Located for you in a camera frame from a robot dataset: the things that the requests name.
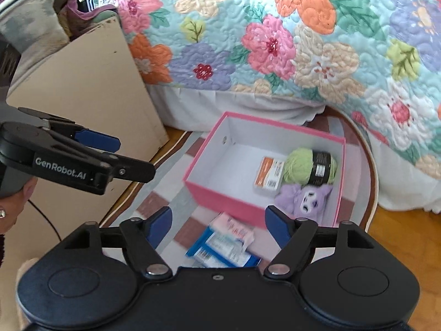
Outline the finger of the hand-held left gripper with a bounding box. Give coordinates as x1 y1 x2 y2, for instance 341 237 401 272
95 154 156 195
19 107 121 153

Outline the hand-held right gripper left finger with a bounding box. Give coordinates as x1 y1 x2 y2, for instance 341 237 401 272
64 206 173 280

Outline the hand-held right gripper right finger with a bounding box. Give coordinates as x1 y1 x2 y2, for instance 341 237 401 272
263 205 374 279

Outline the purple plush toy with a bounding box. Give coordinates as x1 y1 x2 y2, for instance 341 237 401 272
275 183 334 226

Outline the pink white tissue pack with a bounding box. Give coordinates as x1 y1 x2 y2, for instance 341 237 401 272
208 213 256 249

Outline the cotton swab box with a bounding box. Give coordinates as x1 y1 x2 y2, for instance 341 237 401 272
253 156 286 197

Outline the pink cardboard box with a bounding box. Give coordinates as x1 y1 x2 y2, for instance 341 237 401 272
182 111 346 230

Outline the green yarn ball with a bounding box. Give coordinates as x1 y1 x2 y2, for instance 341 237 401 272
283 148 339 187

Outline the blue wet wipes pack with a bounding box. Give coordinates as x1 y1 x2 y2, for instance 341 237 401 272
186 228 262 269

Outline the person's left hand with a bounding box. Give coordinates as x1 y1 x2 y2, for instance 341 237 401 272
0 178 38 235

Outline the striped checkered rug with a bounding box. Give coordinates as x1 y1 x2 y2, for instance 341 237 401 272
100 105 380 269

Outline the purple cloth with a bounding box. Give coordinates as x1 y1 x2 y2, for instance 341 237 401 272
65 0 119 25

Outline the floral quilt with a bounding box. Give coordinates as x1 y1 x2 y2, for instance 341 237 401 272
93 0 441 180

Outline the black cable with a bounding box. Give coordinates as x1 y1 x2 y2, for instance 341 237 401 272
28 199 62 242

